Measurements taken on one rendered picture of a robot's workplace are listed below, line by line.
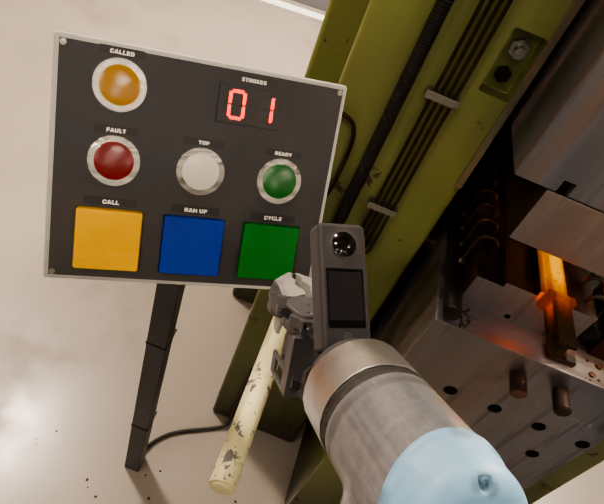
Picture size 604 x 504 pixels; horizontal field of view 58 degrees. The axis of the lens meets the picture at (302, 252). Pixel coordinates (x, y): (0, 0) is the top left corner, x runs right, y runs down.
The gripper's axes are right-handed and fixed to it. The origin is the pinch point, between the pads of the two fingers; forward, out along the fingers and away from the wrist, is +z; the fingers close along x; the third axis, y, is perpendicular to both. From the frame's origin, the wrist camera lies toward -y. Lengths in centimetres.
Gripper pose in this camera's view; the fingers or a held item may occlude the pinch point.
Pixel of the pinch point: (291, 275)
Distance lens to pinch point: 62.1
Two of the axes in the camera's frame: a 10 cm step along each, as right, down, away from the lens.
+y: -1.7, 9.5, 2.7
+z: -2.9, -3.1, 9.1
